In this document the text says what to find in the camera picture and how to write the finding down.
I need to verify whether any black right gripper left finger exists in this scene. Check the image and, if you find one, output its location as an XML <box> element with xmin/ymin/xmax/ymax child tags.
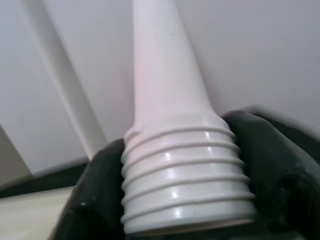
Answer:
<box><xmin>48</xmin><ymin>138</ymin><xmax>131</xmax><ymax>240</ymax></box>

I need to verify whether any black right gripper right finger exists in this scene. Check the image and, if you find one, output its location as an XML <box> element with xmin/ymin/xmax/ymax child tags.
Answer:
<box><xmin>222</xmin><ymin>109</ymin><xmax>320</xmax><ymax>240</ymax></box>

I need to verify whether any white plastic table top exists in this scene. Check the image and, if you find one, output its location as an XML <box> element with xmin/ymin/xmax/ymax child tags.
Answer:
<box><xmin>0</xmin><ymin>187</ymin><xmax>73</xmax><ymax>240</ymax></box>

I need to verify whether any white plastic table leg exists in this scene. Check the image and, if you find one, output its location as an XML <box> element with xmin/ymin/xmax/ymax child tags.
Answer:
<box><xmin>119</xmin><ymin>0</ymin><xmax>258</xmax><ymax>237</ymax></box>

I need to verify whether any black table cloth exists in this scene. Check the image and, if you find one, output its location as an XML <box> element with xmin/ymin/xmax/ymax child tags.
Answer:
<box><xmin>0</xmin><ymin>159</ymin><xmax>92</xmax><ymax>200</ymax></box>

